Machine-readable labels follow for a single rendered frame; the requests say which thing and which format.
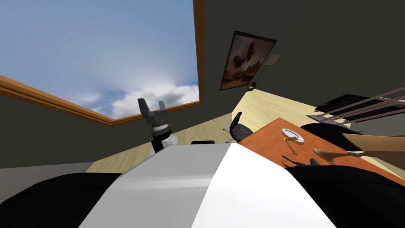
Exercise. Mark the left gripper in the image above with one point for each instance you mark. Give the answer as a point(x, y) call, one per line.
point(156, 117)

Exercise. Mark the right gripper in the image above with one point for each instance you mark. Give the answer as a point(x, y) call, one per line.
point(297, 164)

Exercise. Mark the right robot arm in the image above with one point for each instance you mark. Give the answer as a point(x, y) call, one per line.
point(354, 196)

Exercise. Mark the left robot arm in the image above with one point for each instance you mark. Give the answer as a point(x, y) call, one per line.
point(157, 144)

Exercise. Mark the white plate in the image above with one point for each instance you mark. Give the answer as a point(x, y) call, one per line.
point(293, 135)

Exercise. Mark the brown wooden ladle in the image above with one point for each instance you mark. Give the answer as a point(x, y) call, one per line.
point(326, 154)

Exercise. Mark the orange wooden table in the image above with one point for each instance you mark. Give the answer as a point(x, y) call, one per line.
point(269, 144)

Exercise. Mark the black office chair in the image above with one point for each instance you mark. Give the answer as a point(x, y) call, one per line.
point(240, 130)

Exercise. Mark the wooden framed window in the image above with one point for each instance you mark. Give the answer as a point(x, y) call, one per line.
point(95, 53)

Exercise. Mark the tan wooden board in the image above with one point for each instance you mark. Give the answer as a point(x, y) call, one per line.
point(379, 145)

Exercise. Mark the brown slatted rack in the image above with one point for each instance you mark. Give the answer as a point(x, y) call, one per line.
point(364, 106)

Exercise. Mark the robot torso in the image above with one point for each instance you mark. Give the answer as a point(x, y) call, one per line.
point(196, 190)

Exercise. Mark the black framed brown picture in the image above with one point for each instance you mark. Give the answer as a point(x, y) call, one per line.
point(245, 60)

